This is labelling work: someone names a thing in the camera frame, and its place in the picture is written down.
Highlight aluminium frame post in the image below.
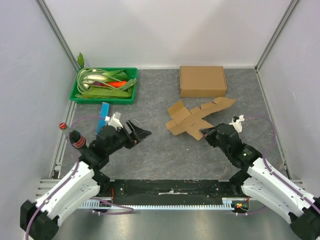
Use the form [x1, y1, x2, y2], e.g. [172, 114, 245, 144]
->
[35, 0, 79, 71]
[254, 0, 301, 73]

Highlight orange toy carrot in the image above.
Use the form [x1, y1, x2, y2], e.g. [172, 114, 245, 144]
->
[107, 80, 127, 88]

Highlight dark soda bottle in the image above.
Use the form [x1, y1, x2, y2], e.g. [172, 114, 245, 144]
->
[59, 122, 88, 152]

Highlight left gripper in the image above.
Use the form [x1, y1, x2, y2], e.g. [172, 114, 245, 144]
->
[107, 119, 152, 155]

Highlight slotted cable duct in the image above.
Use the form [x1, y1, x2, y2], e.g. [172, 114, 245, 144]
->
[78, 198, 248, 211]

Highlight green asparagus bundle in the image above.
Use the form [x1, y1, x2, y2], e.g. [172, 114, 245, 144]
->
[118, 78, 137, 91]

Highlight white toy radish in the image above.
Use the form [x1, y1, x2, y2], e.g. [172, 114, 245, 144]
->
[82, 74, 108, 89]

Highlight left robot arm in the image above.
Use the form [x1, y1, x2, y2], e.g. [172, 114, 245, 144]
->
[20, 119, 152, 240]

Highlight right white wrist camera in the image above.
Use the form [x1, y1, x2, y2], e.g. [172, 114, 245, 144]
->
[229, 114, 245, 133]

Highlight green plastic tray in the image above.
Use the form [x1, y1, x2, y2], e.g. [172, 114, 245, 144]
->
[69, 67, 138, 105]

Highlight purple cable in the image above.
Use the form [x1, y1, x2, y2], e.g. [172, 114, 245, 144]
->
[231, 114, 320, 216]
[24, 115, 136, 240]

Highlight large cardboard box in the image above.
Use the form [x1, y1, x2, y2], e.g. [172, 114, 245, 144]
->
[179, 66, 228, 98]

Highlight right aluminium frame post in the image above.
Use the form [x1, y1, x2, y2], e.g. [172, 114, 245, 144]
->
[254, 0, 301, 73]

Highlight green lettuce leaf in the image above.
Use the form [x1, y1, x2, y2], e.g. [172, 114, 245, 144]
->
[78, 88, 132, 99]

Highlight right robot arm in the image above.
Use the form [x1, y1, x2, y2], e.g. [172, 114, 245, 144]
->
[201, 122, 320, 240]

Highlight green long beans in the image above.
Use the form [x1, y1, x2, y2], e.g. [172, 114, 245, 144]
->
[76, 68, 104, 95]

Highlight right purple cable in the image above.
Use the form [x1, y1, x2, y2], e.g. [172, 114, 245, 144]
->
[231, 114, 320, 216]

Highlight small cardboard box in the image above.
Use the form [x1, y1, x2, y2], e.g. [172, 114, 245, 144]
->
[165, 97, 236, 141]

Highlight blue rectangular box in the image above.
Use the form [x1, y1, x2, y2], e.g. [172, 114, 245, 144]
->
[96, 102, 110, 134]

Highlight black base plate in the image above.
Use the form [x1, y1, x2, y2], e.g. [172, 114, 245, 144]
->
[97, 179, 247, 206]

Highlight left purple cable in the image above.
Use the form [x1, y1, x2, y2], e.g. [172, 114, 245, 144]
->
[24, 115, 136, 240]

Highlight left aluminium frame post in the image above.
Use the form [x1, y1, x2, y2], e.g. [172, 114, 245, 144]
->
[35, 0, 79, 71]

